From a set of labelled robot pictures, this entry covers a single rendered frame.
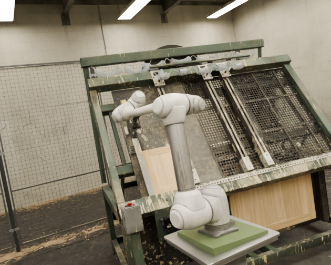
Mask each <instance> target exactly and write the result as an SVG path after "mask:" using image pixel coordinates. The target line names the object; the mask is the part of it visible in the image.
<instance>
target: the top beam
mask: <svg viewBox="0 0 331 265"><path fill-rule="evenodd" d="M291 61H292V60H291V59H290V57H289V56H288V55H287V54H286V55H277V56H269V57H261V58H252V59H244V60H235V61H231V64H232V65H234V64H239V63H244V62H245V63H244V67H243V68H242V69H240V70H234V69H233V66H232V65H231V69H230V70H229V72H230V74H238V73H246V72H253V71H258V70H266V69H273V68H281V67H282V66H283V65H284V64H290V62H291ZM193 67H194V68H195V69H196V70H197V69H198V67H197V66H189V67H180V68H172V69H164V70H163V73H165V72H167V73H169V72H170V71H171V70H172V71H171V73H170V77H169V78H168V79H165V80H164V82H165V84H166V83H174V82H179V81H186V80H193V79H201V77H202V75H198V74H197V72H196V70H195V69H194V68H193ZM185 68H186V69H187V70H188V69H190V68H191V69H190V70H189V71H188V72H189V73H188V74H187V75H184V76H183V75H182V76H179V74H178V72H176V71H178V70H179V69H185ZM173 69H174V70H176V71H174V70H173ZM211 75H212V77H216V76H219V75H220V72H219V71H216V69H215V67H213V66H212V72H211ZM151 85H154V82H153V79H152V76H151V74H150V72H142V73H133V74H125V75H117V76H108V77H100V78H92V79H87V87H88V91H90V90H96V91H97V93H102V92H106V91H114V90H121V89H129V88H136V87H143V86H151ZM89 93H90V92H89Z"/></svg>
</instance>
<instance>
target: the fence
mask: <svg viewBox="0 0 331 265"><path fill-rule="evenodd" d="M122 101H124V100H121V101H120V104H122ZM125 102H126V100H125ZM126 124H127V121H126ZM127 127H128V124H127ZM128 130H129V127H128ZM129 134H130V130H129ZM130 137H131V134H130ZM131 141H132V144H133V146H134V148H135V151H136V157H137V161H138V164H139V167H140V171H141V174H142V177H143V181H144V184H145V187H146V190H147V194H148V197H149V196H153V195H156V194H155V192H154V188H153V185H152V182H151V179H150V176H149V172H148V169H147V166H146V162H145V160H144V157H143V153H142V150H141V147H140V144H139V140H138V138H132V137H131Z"/></svg>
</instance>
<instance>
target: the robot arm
mask: <svg viewBox="0 0 331 265"><path fill-rule="evenodd" d="M145 102H146V98H145V94H144V93H143V92H142V91H139V90H138V91H135V92H134V93H133V94H132V96H131V97H130V99H129V100H128V101H127V102H125V103H123V104H121V105H120V106H118V107H117V108H116V109H115V110H114V111H113V112H112V115H111V117H112V119H113V121H114V122H116V123H122V122H124V121H127V120H131V119H132V120H133V127H132V129H136V128H137V127H138V125H139V123H140V122H139V121H138V120H139V117H140V116H142V115H145V114H149V113H152V112H154V114H155V115H156V116H157V117H158V118H160V119H161V121H162V123H163V124H164V126H166V127H167V133H168V138H169V144H170V150H171V156H172V161H173V167H174V173H175V178H176V182H177V188H178V191H177V192H176V194H175V196H174V203H173V206H172V207H171V210H170V221H171V223H172V224H173V226H174V227H176V228H178V229H182V230H193V229H196V228H199V227H201V226H204V227H203V228H201V229H198V233H203V234H205V235H208V236H211V237H213V238H216V239H217V238H219V237H221V236H224V235H227V234H229V233H232V232H236V231H239V228H238V227H234V226H233V225H235V221H233V220H231V221H230V212H229V204H228V200H227V196H226V194H225V191H224V190H223V188H221V187H220V186H219V185H208V186H205V187H204V188H203V189H202V190H201V192H200V191H199V190H198V189H197V188H195V183H194V177H193V171H192V166H191V160H190V155H189V149H188V143H187V138H186V134H185V129H184V122H185V116H186V115H191V114H197V113H200V112H201V111H203V110H204V108H205V101H204V100H203V99H202V98H201V97H199V96H195V95H189V94H179V93H171V94H165V95H162V96H160V97H158V98H157V99H156V100H155V101H154V102H153V103H152V104H149V105H146V106H145Z"/></svg>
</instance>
